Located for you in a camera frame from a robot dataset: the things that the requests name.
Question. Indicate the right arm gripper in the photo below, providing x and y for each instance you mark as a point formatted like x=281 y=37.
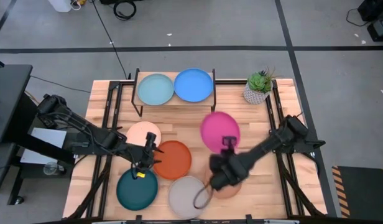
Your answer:
x=224 y=163

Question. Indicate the black metal table frame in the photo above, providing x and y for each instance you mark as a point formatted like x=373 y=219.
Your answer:
x=241 y=82

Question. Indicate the orange plate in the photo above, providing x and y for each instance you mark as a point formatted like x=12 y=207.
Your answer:
x=174 y=160

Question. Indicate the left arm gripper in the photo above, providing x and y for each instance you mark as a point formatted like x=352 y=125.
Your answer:
x=146 y=158

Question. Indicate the light teal plate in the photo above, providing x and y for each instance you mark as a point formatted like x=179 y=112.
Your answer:
x=155 y=89

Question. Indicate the dark teal plate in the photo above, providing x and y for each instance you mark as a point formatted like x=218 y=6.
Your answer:
x=135 y=193

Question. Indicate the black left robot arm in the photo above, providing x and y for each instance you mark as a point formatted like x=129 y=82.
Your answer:
x=95 y=137

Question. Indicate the blue plate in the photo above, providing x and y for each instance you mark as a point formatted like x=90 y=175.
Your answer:
x=193 y=85

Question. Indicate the peach plate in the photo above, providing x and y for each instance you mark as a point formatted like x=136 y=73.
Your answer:
x=140 y=132

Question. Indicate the clear plastic cup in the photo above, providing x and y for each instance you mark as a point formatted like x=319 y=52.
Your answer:
x=53 y=168

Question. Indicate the white paper sheet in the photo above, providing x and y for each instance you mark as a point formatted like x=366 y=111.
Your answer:
x=48 y=137

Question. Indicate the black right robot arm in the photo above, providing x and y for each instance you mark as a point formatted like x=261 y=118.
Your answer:
x=266 y=144

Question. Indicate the white plastic bin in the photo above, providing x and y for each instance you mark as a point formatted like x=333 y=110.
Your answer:
x=59 y=4

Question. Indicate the grey plate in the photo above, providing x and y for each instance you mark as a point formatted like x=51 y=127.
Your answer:
x=185 y=199

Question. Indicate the magenta plate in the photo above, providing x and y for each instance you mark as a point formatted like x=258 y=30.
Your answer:
x=218 y=127

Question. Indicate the terracotta plate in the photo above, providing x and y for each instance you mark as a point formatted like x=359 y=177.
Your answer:
x=228 y=193

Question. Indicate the hazard striped floor mat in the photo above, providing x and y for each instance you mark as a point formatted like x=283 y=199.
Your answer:
x=362 y=189

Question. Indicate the green succulent plant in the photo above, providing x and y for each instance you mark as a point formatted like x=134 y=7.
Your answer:
x=260 y=81

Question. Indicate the black equipment case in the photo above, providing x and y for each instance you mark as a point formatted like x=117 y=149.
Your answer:
x=381 y=29
x=376 y=9

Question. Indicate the wooden shelf with black frame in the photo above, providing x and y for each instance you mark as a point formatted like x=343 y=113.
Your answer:
x=174 y=103

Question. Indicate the white patterned plant pot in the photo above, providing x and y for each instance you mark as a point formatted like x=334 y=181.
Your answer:
x=253 y=96

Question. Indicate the black desk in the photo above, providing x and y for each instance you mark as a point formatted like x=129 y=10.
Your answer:
x=8 y=99

